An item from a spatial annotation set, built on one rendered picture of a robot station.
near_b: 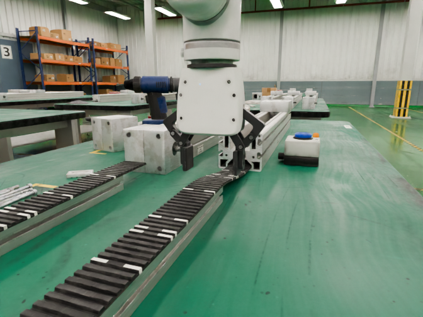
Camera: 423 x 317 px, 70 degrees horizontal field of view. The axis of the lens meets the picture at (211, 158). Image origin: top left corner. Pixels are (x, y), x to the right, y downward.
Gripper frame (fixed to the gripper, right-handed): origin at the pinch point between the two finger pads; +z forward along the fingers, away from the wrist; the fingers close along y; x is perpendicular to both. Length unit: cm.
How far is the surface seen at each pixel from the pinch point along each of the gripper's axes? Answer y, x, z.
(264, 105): -4, 77, -5
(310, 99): 11, 211, -1
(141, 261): 1.5, -24.5, 2.8
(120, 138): -37.7, 29.0, 2.5
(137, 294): 1.8, -25.8, 5.0
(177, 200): -1.6, -10.2, 2.7
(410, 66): 268, 1012, -64
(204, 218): 1.9, -9.1, 5.3
